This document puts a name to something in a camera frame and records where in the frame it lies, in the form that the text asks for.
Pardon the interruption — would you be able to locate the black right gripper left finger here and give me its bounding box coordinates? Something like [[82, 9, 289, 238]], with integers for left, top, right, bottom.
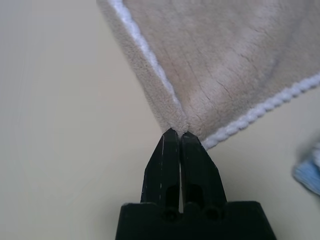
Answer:
[[139, 127, 181, 211]]

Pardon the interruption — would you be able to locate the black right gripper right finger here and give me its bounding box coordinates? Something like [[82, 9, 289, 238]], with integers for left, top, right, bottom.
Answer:
[[179, 131, 228, 209]]

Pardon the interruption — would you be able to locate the beige towel with white trim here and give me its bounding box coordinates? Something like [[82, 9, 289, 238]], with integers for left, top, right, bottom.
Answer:
[[96, 0, 320, 150]]

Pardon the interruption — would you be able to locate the folded light blue towel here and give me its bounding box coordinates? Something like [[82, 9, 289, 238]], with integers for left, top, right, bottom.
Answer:
[[292, 139, 320, 196]]

